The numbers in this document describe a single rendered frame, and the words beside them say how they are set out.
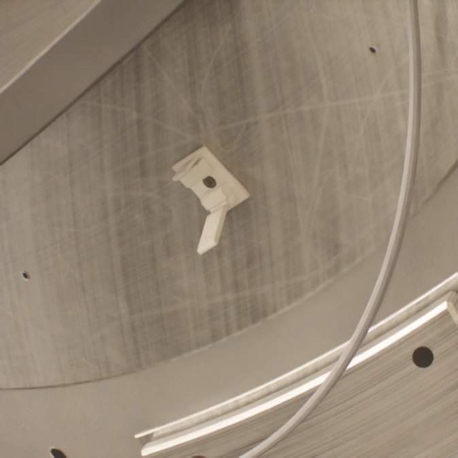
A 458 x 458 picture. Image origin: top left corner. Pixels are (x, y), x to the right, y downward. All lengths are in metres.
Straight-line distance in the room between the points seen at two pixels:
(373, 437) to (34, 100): 0.19
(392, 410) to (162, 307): 0.10
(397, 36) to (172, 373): 0.20
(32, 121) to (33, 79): 0.02
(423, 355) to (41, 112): 0.16
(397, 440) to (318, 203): 0.10
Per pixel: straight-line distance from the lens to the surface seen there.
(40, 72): 0.90
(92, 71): 0.89
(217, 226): 0.94
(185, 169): 0.95
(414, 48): 0.85
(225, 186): 0.95
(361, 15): 0.89
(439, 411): 0.96
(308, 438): 0.99
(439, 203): 0.92
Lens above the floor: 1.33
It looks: 35 degrees down
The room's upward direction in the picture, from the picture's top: 6 degrees counter-clockwise
